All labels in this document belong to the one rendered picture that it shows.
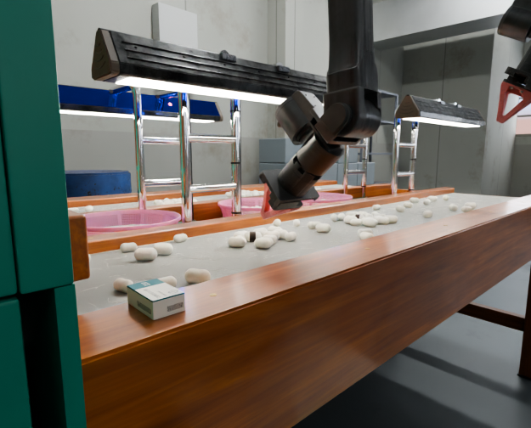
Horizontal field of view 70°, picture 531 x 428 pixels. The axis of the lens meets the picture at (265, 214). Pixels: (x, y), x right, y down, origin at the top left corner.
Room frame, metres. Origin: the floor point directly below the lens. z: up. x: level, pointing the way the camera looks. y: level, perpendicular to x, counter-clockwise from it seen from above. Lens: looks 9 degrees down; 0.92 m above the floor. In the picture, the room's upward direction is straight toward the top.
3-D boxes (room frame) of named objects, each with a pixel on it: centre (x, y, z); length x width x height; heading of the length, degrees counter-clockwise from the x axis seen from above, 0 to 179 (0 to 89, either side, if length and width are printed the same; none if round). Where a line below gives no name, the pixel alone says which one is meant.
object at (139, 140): (1.18, 0.35, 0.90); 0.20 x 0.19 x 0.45; 133
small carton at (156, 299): (0.38, 0.11, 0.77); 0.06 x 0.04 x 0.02; 43
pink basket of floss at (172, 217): (0.91, 0.34, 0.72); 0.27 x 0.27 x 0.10
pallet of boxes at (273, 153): (3.96, -0.56, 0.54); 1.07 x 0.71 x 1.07; 136
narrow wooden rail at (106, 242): (1.21, -0.21, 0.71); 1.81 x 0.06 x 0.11; 133
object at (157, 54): (0.82, 0.03, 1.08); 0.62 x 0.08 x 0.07; 133
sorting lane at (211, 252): (1.08, -0.33, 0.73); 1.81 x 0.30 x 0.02; 133
